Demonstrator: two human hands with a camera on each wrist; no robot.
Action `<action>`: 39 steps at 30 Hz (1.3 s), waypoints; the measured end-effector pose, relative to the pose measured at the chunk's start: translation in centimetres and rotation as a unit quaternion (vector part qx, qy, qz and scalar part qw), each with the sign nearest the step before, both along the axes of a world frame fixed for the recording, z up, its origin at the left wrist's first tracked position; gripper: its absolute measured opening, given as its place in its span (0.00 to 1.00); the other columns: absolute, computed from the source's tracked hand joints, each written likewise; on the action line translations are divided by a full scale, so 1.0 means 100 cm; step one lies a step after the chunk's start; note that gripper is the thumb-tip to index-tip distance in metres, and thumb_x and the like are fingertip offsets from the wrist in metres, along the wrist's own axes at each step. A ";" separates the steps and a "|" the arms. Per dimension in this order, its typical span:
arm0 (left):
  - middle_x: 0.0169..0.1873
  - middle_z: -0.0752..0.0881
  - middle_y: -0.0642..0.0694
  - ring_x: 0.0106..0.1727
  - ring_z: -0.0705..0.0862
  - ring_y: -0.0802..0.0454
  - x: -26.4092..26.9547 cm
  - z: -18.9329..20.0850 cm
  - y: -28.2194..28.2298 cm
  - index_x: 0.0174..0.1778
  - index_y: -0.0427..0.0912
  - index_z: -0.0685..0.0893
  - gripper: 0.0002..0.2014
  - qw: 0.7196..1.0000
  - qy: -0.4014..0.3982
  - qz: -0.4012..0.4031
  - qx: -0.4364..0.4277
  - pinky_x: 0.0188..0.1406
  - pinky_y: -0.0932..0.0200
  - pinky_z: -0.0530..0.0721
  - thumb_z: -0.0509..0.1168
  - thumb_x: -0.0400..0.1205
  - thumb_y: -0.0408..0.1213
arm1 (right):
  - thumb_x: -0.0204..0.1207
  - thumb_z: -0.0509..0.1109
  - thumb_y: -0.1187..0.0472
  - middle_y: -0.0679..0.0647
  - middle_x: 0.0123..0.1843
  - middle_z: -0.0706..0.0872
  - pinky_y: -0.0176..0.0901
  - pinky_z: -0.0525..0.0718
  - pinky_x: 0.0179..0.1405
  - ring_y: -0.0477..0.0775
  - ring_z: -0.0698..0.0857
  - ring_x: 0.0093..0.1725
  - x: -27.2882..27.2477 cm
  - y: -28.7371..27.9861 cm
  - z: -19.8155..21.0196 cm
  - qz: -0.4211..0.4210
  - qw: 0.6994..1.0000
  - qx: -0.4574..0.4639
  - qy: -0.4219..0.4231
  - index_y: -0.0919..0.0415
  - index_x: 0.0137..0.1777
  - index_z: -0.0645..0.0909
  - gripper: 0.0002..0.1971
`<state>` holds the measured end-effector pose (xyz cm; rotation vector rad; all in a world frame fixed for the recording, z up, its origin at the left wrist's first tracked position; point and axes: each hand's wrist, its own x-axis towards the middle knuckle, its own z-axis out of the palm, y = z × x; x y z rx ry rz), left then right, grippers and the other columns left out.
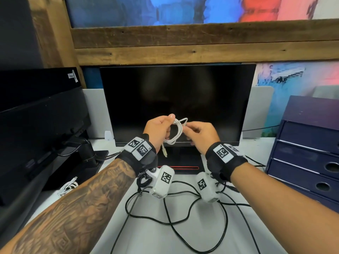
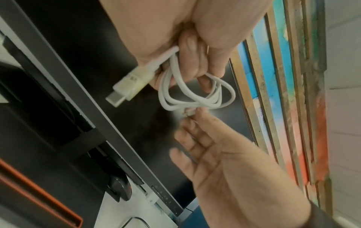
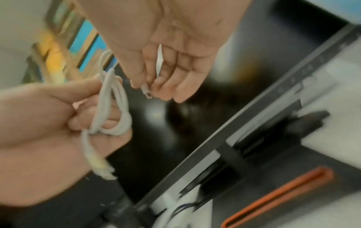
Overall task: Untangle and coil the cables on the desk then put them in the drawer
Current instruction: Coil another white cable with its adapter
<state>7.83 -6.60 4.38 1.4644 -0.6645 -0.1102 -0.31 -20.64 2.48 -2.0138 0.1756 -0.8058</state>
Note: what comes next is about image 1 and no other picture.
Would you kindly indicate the black computer monitor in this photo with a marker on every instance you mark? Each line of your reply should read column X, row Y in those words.
column 148, row 97

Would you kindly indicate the person's right hand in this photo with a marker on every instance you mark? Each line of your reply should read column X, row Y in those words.
column 204, row 134

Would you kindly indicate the navy blue drawer unit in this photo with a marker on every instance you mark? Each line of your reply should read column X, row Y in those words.
column 304, row 145

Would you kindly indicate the person's left hand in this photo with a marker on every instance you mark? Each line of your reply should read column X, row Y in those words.
column 156, row 129

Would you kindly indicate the black monitor arm base plate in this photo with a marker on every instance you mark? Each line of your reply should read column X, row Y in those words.
column 87, row 169

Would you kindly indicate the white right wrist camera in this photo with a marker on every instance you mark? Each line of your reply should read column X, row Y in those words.
column 208, row 187

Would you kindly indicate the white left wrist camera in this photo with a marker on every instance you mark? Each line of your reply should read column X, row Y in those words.
column 163, row 182

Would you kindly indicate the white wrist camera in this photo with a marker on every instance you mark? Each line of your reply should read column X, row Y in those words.
column 208, row 187
column 163, row 182

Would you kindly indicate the white background table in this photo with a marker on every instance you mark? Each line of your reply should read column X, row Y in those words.
column 327, row 92

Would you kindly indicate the black panel with white sticker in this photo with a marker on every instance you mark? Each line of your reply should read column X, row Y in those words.
column 34, row 87

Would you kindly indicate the person's right forearm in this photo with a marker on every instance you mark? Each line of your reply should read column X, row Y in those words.
column 291, row 208

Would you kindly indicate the white partition panel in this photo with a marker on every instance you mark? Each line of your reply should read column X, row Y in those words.
column 96, row 113
column 258, row 111

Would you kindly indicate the person's left forearm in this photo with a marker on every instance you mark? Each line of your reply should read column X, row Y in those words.
column 69, row 211

